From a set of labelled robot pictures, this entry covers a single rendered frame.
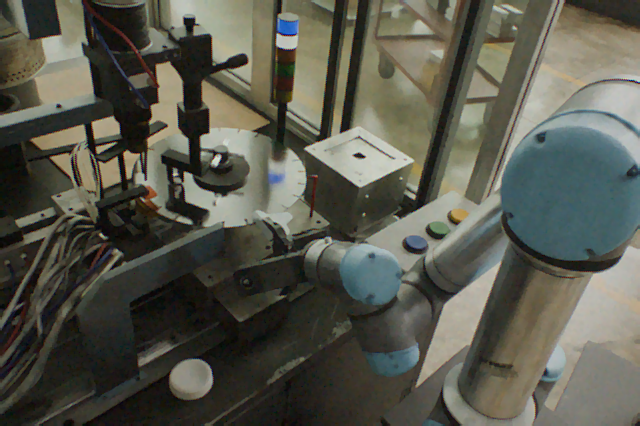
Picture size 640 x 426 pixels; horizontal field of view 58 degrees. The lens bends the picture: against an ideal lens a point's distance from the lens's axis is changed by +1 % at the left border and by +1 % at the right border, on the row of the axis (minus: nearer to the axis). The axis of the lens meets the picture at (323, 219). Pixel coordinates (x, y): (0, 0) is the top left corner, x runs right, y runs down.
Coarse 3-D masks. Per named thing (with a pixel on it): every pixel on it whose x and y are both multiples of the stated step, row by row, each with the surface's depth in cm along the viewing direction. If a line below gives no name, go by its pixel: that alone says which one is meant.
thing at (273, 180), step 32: (224, 128) 124; (160, 160) 112; (256, 160) 116; (288, 160) 117; (160, 192) 104; (192, 192) 105; (224, 192) 106; (256, 192) 108; (288, 192) 109; (192, 224) 99; (224, 224) 100
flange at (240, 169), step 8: (208, 160) 112; (232, 160) 110; (240, 160) 113; (216, 168) 108; (224, 168) 108; (232, 168) 110; (240, 168) 111; (248, 168) 112; (208, 176) 108; (216, 176) 108; (224, 176) 108; (232, 176) 109; (240, 176) 109; (248, 176) 110; (200, 184) 108; (208, 184) 107; (216, 184) 107; (224, 184) 107; (232, 184) 107; (240, 184) 109
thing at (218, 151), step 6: (228, 138) 112; (204, 150) 108; (210, 150) 108; (216, 150) 107; (222, 150) 107; (228, 150) 108; (216, 156) 107; (222, 156) 107; (228, 156) 109; (234, 156) 108; (240, 156) 108; (216, 162) 105; (222, 162) 108
